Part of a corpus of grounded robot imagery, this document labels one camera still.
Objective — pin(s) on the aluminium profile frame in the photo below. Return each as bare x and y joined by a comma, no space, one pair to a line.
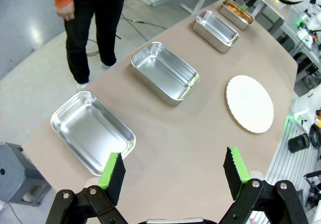
283,163

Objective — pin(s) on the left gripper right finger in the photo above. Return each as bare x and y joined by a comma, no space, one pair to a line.
250,201

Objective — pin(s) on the white scalloped plate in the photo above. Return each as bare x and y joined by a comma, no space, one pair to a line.
250,103

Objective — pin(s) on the black trousers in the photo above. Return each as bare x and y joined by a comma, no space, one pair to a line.
77,45

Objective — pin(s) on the black clamp device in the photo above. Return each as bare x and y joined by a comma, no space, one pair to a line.
313,183

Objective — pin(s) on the rectangular steel container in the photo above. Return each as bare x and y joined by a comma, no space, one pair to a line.
215,29
240,22
163,70
87,128

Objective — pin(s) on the white shoe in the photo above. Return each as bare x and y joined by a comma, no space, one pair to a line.
109,65
82,86

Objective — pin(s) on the person's right hand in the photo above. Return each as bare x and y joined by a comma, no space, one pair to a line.
65,11

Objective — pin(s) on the grey metal stool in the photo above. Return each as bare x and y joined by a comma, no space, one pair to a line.
17,173

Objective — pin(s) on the black cylindrical cup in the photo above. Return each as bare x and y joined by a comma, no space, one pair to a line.
298,142

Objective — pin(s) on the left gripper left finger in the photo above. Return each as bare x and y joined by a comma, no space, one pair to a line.
110,183

